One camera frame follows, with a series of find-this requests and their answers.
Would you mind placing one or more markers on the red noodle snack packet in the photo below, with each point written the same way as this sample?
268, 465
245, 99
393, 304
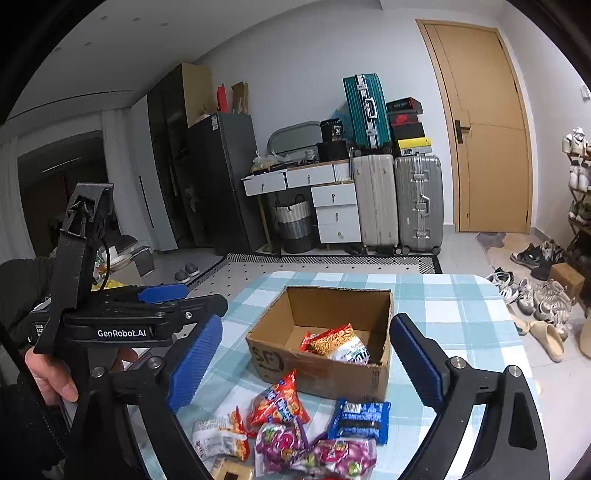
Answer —
330, 340

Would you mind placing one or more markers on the red chip packet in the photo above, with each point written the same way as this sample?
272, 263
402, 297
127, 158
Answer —
274, 406

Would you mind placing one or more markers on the black storage box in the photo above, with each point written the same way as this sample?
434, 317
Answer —
332, 152

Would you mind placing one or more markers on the grey floor mat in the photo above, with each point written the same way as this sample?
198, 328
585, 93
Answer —
207, 265

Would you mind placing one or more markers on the tall dark cabinet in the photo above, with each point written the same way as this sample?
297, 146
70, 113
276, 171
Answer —
161, 161

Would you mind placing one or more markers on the grey oval mirror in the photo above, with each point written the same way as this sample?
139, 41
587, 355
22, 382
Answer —
291, 138

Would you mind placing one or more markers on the silver suitcase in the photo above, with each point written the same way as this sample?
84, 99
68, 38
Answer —
418, 203

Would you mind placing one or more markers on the brown paper bag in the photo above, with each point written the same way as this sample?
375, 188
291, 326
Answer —
240, 98

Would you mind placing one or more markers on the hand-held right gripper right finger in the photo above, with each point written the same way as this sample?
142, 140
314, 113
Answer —
415, 364

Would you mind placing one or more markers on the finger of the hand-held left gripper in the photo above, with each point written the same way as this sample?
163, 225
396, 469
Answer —
161, 293
194, 311

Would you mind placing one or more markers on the red black shoe box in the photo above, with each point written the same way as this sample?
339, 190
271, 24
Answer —
405, 120

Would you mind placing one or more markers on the pile of shoes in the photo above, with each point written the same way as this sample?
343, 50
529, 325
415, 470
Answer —
545, 304

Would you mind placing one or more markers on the black white patterned rug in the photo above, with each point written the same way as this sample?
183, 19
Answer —
369, 261

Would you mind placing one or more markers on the purple candy packet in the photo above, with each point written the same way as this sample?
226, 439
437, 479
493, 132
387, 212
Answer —
277, 445
341, 459

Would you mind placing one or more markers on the wooden shoe rack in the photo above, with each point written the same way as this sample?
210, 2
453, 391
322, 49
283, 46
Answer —
579, 203

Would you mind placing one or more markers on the small white basket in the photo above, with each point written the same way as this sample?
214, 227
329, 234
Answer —
310, 154

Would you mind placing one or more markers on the white orange snack packet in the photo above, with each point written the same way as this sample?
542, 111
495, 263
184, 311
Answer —
217, 438

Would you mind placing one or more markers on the grey white laundry basket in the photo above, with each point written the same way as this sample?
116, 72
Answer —
295, 226

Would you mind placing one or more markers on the black labelled canister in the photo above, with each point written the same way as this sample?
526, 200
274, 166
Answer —
330, 131

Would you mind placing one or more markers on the beige suitcase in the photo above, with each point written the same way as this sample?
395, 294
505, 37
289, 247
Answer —
374, 203

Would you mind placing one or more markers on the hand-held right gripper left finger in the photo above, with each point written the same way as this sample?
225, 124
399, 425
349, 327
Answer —
194, 369

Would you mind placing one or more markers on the blue cookie packet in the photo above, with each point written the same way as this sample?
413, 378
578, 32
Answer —
360, 420

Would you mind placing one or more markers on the white green snack packet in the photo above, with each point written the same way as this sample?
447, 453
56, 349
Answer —
354, 355

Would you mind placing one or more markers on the yellow black shoe box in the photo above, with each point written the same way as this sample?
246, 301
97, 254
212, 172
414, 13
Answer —
413, 146

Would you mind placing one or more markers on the red paper bag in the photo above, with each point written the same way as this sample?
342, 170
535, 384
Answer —
222, 99

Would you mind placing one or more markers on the white drawer desk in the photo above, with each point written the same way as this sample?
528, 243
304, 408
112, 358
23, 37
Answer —
332, 196

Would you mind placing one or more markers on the brown cracker packet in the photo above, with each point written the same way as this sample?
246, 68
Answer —
231, 470

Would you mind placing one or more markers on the wooden door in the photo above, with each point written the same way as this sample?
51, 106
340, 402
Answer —
485, 161

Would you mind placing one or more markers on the plastic bag of food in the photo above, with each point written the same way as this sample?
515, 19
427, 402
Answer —
270, 162

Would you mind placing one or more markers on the beige grey door mat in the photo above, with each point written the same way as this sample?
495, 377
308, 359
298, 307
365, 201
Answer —
498, 251

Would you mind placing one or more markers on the small cardboard box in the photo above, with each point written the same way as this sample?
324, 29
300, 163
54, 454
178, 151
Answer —
567, 279

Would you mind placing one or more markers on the brown cardboard box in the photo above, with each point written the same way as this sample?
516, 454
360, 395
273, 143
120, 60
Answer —
323, 374

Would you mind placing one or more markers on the teal suitcase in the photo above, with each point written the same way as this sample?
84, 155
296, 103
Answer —
364, 110

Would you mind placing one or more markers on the plain black shoe box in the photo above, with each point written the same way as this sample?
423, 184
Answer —
408, 133

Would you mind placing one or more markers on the white curtain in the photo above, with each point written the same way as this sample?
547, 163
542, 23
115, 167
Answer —
134, 175

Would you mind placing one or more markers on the person's left hand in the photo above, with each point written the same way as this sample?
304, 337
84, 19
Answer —
51, 376

